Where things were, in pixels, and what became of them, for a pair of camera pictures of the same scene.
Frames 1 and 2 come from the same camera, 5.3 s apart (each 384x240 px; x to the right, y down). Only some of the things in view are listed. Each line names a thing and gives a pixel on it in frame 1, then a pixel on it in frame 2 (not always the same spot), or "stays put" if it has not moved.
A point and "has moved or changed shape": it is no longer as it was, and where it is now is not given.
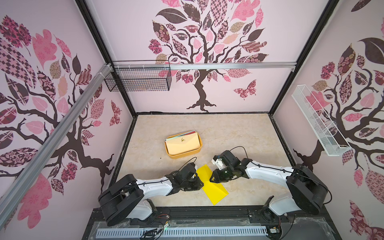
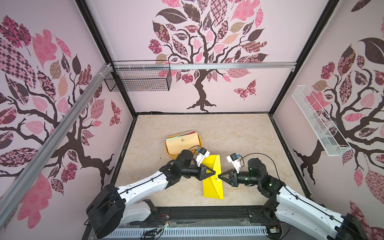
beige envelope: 186,142 stays put
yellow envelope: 215,191 has moved or changed shape
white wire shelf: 326,133 stays put
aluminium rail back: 204,65 stays put
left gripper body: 191,185 to 201,168
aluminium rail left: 10,197 stays put
